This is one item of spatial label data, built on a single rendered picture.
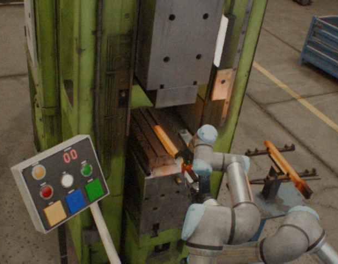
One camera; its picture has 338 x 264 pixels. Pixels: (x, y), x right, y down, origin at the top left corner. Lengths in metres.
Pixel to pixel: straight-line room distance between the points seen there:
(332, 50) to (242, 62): 3.57
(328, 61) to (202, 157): 4.23
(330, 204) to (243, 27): 2.03
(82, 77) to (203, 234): 0.87
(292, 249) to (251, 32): 1.07
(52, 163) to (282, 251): 0.90
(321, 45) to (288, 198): 3.56
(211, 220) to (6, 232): 1.95
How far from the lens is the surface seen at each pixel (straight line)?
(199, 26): 1.63
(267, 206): 2.24
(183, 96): 1.76
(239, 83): 2.10
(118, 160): 2.04
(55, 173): 1.59
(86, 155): 1.66
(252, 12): 1.94
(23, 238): 2.85
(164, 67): 1.64
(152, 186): 1.94
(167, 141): 1.96
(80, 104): 1.77
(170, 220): 2.21
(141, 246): 2.30
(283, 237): 1.38
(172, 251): 2.56
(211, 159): 1.54
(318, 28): 5.66
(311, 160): 3.93
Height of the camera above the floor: 2.20
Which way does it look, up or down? 35 degrees down
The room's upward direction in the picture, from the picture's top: 8 degrees clockwise
